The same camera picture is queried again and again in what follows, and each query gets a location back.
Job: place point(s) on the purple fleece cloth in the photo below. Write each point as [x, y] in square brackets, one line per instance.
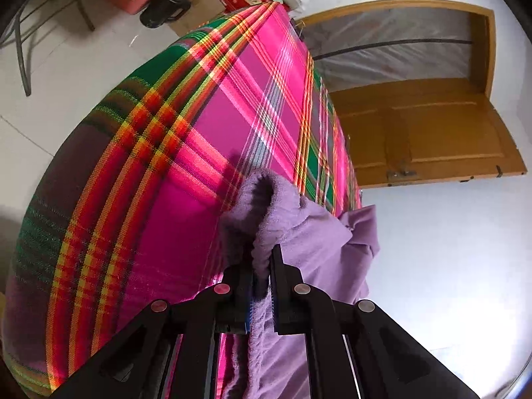
[316, 249]

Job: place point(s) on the wooden door frame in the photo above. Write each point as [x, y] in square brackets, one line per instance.
[489, 50]

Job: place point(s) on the black mug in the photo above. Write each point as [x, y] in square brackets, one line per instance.
[162, 8]

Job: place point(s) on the clear plastic door curtain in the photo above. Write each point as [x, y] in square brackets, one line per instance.
[395, 62]

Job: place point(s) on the wooden door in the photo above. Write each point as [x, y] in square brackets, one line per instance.
[436, 133]

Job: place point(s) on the metal chair frame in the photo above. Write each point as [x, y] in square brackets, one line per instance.
[85, 12]

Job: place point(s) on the flat brown cardboard sheet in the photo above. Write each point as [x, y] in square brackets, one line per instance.
[203, 4]

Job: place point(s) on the pink green plaid bed sheet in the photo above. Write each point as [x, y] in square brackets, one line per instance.
[166, 133]

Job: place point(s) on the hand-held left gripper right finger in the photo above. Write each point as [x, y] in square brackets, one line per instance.
[283, 299]

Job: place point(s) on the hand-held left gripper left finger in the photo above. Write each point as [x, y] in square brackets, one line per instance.
[237, 299]

